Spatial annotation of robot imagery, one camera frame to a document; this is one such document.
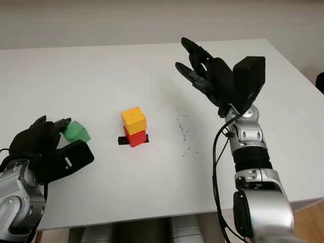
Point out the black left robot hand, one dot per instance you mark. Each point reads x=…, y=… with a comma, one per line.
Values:
x=35, y=139

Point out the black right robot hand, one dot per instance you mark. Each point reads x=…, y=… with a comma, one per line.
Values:
x=217, y=78

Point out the green wooden block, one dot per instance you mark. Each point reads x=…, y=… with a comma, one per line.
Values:
x=78, y=132

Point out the yellow wooden block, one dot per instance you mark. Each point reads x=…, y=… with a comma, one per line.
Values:
x=134, y=120

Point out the red wooden block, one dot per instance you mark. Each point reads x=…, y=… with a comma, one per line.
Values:
x=136, y=139

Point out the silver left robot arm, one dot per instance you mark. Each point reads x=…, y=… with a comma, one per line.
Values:
x=17, y=202

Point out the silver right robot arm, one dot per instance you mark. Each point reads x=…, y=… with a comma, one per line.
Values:
x=263, y=210

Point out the black tape strip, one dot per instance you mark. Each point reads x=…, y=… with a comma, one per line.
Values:
x=122, y=141

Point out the black chair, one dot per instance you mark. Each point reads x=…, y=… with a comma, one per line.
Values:
x=321, y=82

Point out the silver left robot leg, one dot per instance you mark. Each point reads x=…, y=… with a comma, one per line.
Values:
x=96, y=234

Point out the silver robot leg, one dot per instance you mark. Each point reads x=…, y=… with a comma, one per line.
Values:
x=186, y=230
x=96, y=234

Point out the silver right robot leg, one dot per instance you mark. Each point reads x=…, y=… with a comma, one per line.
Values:
x=186, y=230

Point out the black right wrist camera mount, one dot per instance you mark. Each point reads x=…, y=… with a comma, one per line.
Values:
x=249, y=78

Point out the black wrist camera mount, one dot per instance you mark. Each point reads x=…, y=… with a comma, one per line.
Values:
x=73, y=157
x=249, y=78

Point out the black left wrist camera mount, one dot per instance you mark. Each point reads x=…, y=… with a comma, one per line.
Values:
x=73, y=157

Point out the grey table frame bar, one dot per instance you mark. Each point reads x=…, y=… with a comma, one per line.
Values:
x=306, y=205

